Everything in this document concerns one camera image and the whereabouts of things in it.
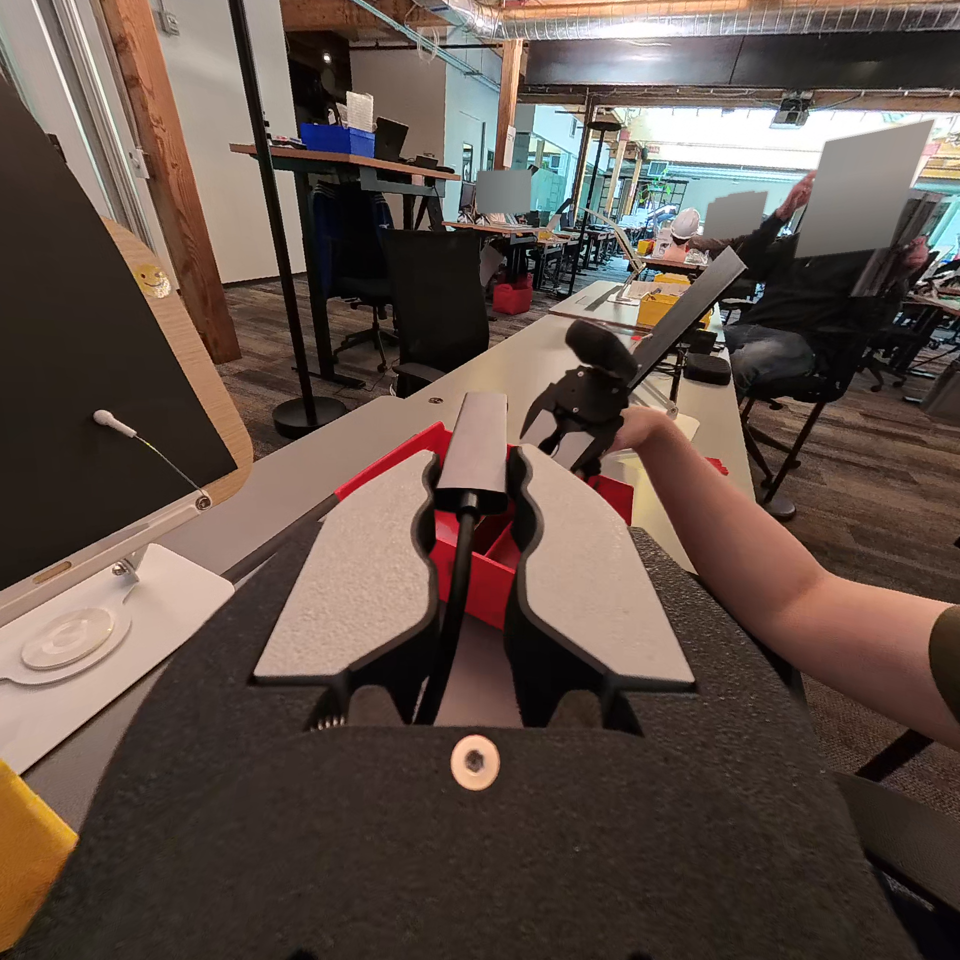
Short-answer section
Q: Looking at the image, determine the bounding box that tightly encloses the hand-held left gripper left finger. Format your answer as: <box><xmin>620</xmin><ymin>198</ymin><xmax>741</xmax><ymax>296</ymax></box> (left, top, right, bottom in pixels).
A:
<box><xmin>252</xmin><ymin>448</ymin><xmax>444</xmax><ymax>687</ymax></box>

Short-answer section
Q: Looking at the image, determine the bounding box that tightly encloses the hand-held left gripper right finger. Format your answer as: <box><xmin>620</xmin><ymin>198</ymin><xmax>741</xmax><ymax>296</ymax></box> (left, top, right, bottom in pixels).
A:
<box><xmin>504</xmin><ymin>444</ymin><xmax>699</xmax><ymax>695</ymax></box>

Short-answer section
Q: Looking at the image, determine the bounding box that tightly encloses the grey USB hub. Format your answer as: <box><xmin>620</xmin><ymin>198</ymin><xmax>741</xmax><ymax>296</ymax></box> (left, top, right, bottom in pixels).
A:
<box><xmin>435</xmin><ymin>391</ymin><xmax>510</xmax><ymax>516</ymax></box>

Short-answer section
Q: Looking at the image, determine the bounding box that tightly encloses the red plastic bin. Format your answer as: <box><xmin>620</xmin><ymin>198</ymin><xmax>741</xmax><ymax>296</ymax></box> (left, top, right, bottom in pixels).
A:
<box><xmin>333</xmin><ymin>421</ymin><xmax>635</xmax><ymax>631</ymax></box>

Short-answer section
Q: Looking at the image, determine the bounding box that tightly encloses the person's right forearm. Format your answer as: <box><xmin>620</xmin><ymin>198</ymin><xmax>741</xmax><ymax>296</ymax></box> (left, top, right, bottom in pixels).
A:
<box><xmin>660</xmin><ymin>420</ymin><xmax>960</xmax><ymax>751</ymax></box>

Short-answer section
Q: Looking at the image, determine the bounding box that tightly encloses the person's right hand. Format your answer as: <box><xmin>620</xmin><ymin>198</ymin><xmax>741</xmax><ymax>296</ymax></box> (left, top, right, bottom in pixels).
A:
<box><xmin>603</xmin><ymin>405</ymin><xmax>680</xmax><ymax>459</ymax></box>

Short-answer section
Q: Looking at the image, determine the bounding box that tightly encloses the yellow plastic bin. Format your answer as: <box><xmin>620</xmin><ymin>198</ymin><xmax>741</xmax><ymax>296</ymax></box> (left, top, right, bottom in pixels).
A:
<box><xmin>636</xmin><ymin>291</ymin><xmax>712</xmax><ymax>330</ymax></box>
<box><xmin>0</xmin><ymin>759</ymin><xmax>78</xmax><ymax>954</ymax></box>

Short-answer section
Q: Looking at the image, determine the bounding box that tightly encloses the black tilted panel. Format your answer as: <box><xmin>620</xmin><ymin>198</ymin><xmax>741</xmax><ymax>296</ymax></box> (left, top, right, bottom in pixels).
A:
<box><xmin>628</xmin><ymin>246</ymin><xmax>749</xmax><ymax>391</ymax></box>

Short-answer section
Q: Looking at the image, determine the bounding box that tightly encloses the black floor lamp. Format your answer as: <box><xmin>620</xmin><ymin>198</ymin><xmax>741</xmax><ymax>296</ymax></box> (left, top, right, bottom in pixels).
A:
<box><xmin>227</xmin><ymin>0</ymin><xmax>348</xmax><ymax>441</ymax></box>

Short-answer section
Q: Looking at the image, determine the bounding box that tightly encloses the black office chair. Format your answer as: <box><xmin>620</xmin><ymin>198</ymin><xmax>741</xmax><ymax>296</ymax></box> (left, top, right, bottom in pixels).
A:
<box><xmin>378</xmin><ymin>228</ymin><xmax>492</xmax><ymax>399</ymax></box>
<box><xmin>738</xmin><ymin>330</ymin><xmax>901</xmax><ymax>522</ymax></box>

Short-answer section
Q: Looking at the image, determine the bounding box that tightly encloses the white stand base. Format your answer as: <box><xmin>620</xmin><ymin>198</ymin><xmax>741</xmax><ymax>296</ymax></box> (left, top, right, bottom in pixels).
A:
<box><xmin>0</xmin><ymin>543</ymin><xmax>235</xmax><ymax>774</ymax></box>

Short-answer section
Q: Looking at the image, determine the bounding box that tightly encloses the chair with blue jacket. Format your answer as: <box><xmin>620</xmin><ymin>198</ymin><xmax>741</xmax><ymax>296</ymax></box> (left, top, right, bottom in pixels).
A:
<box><xmin>311</xmin><ymin>180</ymin><xmax>395</xmax><ymax>372</ymax></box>

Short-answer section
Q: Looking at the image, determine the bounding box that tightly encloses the wooden standing desk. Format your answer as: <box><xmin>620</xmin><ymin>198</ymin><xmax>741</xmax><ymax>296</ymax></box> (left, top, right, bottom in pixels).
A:
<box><xmin>230</xmin><ymin>142</ymin><xmax>460</xmax><ymax>387</ymax></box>

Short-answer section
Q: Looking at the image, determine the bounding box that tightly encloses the black backdrop board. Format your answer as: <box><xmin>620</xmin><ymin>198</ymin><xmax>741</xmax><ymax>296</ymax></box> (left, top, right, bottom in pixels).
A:
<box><xmin>0</xmin><ymin>75</ymin><xmax>240</xmax><ymax>594</ymax></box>

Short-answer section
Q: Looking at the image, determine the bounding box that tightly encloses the blue plastic bin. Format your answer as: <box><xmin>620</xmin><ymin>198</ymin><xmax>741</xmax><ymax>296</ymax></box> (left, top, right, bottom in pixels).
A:
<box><xmin>300</xmin><ymin>122</ymin><xmax>376</xmax><ymax>157</ymax></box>

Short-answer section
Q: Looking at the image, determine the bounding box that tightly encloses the white tipped wire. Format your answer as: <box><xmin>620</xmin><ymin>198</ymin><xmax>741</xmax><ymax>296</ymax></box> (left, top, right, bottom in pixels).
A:
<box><xmin>93</xmin><ymin>408</ymin><xmax>213</xmax><ymax>511</ymax></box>

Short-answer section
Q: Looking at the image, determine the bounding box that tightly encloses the wooden post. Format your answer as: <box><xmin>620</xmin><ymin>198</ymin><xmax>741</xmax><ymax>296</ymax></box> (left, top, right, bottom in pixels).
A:
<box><xmin>99</xmin><ymin>0</ymin><xmax>243</xmax><ymax>366</ymax></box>
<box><xmin>493</xmin><ymin>39</ymin><xmax>525</xmax><ymax>172</ymax></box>

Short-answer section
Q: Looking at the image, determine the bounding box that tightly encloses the long spiral ventilation duct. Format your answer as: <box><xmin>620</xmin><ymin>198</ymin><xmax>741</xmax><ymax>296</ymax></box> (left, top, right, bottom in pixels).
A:
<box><xmin>416</xmin><ymin>0</ymin><xmax>960</xmax><ymax>45</ymax></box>

